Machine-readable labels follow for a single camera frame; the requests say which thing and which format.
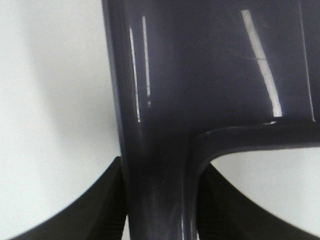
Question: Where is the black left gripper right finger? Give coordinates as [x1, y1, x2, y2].
[196, 165, 318, 240]

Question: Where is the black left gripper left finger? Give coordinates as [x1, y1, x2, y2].
[15, 156, 128, 240]

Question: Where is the purple plastic dustpan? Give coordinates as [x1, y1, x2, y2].
[102, 0, 320, 240]

